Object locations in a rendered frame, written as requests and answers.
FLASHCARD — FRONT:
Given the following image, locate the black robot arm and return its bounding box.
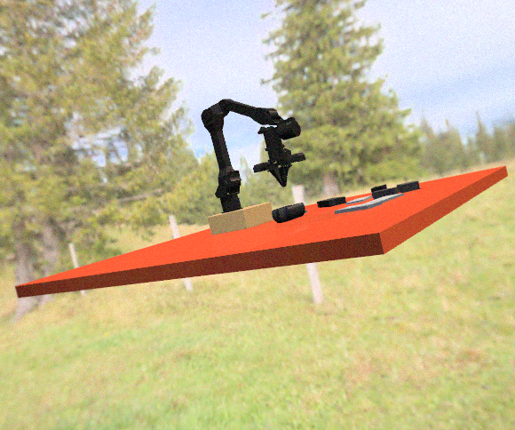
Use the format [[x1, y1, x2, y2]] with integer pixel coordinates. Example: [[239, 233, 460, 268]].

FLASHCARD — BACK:
[[201, 99, 301, 214]]

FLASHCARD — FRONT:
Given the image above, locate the dark grey switch panel with green rocker switches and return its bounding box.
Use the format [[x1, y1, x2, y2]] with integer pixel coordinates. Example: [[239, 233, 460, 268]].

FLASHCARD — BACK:
[[272, 203, 305, 223]]

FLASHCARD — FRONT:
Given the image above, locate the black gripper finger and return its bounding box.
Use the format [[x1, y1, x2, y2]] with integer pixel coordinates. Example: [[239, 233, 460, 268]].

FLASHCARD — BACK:
[[278, 165, 292, 187], [269, 168, 284, 187]]

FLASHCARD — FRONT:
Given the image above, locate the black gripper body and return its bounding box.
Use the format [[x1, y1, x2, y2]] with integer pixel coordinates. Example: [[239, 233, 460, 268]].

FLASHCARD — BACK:
[[253, 141, 305, 173]]

